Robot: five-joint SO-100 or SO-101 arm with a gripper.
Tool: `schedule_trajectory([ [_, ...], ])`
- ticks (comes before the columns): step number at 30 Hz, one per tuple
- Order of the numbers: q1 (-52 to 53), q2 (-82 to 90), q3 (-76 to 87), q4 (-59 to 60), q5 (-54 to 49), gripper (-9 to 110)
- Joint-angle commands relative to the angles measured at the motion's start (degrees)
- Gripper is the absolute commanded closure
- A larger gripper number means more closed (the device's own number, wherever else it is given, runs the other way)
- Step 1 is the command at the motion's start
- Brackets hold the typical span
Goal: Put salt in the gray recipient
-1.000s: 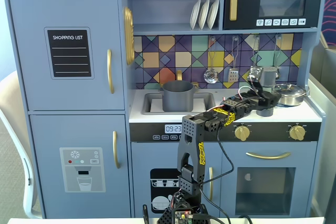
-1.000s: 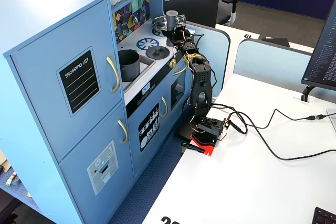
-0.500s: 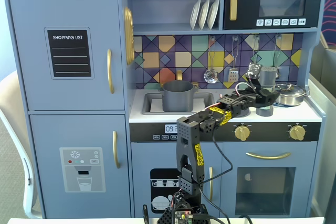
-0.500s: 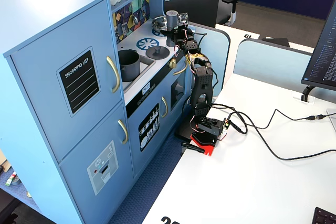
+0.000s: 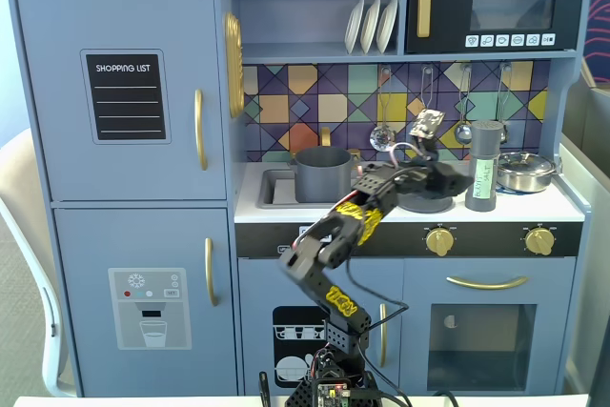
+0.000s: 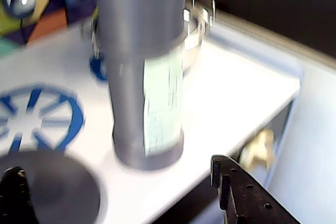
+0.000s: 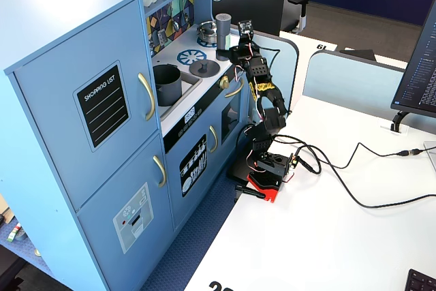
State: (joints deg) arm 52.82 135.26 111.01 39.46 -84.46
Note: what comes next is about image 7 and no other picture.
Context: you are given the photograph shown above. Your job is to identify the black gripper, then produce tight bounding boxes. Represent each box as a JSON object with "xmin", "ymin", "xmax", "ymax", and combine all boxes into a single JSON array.
[{"xmin": 227, "ymin": 33, "xmax": 262, "ymax": 67}]

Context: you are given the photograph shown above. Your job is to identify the gray salt shaker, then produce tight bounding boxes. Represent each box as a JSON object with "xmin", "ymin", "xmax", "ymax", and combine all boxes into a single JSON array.
[{"xmin": 215, "ymin": 13, "xmax": 233, "ymax": 61}]

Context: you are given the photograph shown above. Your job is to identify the red and black robot base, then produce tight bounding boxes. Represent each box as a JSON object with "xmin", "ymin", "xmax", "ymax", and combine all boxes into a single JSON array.
[{"xmin": 245, "ymin": 150, "xmax": 300, "ymax": 204}]

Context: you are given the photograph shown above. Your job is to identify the dark gray pot lid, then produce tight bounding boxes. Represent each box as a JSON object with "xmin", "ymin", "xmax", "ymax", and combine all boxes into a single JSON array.
[{"xmin": 189, "ymin": 59, "xmax": 221, "ymax": 78}]

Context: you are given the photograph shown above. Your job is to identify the shiny metal pot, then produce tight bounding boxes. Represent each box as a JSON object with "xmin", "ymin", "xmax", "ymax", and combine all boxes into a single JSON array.
[{"xmin": 196, "ymin": 20, "xmax": 218, "ymax": 42}]

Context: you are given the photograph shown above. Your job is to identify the rounded light blue desk divider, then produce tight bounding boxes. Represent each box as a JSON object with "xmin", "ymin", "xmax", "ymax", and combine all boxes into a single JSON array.
[{"xmin": 231, "ymin": 24, "xmax": 300, "ymax": 127}]

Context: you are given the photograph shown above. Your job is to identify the black Dell monitor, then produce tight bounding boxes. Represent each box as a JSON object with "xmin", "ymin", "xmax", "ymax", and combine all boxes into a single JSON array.
[{"xmin": 211, "ymin": 0, "xmax": 287, "ymax": 37}]

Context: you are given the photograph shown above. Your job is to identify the dark gray pot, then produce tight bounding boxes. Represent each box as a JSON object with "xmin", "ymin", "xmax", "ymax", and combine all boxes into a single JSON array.
[{"xmin": 152, "ymin": 64, "xmax": 183, "ymax": 107}]

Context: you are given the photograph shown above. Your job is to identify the wide light blue desk divider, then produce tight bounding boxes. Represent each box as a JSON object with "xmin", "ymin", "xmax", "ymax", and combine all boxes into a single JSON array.
[{"xmin": 302, "ymin": 49, "xmax": 436, "ymax": 135}]

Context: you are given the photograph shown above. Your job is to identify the black flat panel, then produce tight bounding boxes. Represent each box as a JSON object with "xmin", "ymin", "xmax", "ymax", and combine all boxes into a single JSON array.
[{"xmin": 226, "ymin": 153, "xmax": 255, "ymax": 182}]

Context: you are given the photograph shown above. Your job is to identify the black table clamp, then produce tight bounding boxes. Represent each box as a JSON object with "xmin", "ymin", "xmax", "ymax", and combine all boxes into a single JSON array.
[{"xmin": 234, "ymin": 183, "xmax": 266, "ymax": 200}]

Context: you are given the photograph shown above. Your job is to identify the blue toy kitchen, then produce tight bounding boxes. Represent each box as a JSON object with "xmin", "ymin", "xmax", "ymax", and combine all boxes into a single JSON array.
[{"xmin": 0, "ymin": 0, "xmax": 253, "ymax": 291}]

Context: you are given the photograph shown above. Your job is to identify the black monitor stand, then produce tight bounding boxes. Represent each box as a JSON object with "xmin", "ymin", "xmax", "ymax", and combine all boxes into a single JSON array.
[{"xmin": 390, "ymin": 110, "xmax": 411, "ymax": 132}]

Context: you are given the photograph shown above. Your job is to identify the monitor showing code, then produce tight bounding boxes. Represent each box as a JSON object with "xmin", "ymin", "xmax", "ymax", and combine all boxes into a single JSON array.
[{"xmin": 390, "ymin": 0, "xmax": 436, "ymax": 119}]

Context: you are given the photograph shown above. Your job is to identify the silver laptop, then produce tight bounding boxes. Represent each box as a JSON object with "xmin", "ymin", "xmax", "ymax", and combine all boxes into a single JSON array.
[{"xmin": 423, "ymin": 140, "xmax": 436, "ymax": 166}]

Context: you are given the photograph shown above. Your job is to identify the brown cardboard box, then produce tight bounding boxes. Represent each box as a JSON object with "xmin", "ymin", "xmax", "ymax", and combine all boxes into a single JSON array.
[{"xmin": 0, "ymin": 194, "xmax": 16, "ymax": 226}]

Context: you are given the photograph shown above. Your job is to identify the striped small box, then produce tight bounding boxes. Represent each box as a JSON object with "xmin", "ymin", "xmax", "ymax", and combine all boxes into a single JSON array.
[{"xmin": 6, "ymin": 222, "xmax": 22, "ymax": 243}]

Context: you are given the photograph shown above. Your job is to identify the black keyboard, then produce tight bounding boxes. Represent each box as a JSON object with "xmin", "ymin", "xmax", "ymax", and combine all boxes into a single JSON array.
[{"xmin": 404, "ymin": 269, "xmax": 436, "ymax": 291}]

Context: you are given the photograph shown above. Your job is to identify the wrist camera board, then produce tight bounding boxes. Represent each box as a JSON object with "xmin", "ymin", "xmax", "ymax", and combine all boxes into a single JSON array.
[{"xmin": 237, "ymin": 19, "xmax": 255, "ymax": 38}]

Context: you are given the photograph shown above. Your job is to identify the gold oven handle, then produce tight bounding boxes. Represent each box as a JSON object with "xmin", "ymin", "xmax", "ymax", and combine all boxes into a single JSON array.
[{"xmin": 223, "ymin": 78, "xmax": 245, "ymax": 99}]

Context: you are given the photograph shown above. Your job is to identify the gold dishwasher door handle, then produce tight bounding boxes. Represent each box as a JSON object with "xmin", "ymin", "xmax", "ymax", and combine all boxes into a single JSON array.
[{"xmin": 208, "ymin": 125, "xmax": 219, "ymax": 154}]

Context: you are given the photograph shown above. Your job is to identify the long gold fridge handle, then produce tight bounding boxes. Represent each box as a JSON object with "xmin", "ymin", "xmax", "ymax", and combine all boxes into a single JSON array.
[{"xmin": 137, "ymin": 72, "xmax": 157, "ymax": 122}]

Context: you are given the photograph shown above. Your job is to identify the short gold freezer handle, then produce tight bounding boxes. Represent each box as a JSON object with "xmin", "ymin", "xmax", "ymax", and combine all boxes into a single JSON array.
[{"xmin": 152, "ymin": 155, "xmax": 168, "ymax": 189}]

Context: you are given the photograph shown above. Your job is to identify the black USB cable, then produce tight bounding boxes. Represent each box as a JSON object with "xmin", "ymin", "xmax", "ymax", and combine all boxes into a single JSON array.
[{"xmin": 308, "ymin": 141, "xmax": 423, "ymax": 171}]

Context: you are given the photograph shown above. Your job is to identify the long black power cable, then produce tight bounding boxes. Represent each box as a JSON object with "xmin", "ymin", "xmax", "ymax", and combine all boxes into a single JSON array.
[{"xmin": 272, "ymin": 134, "xmax": 436, "ymax": 209}]

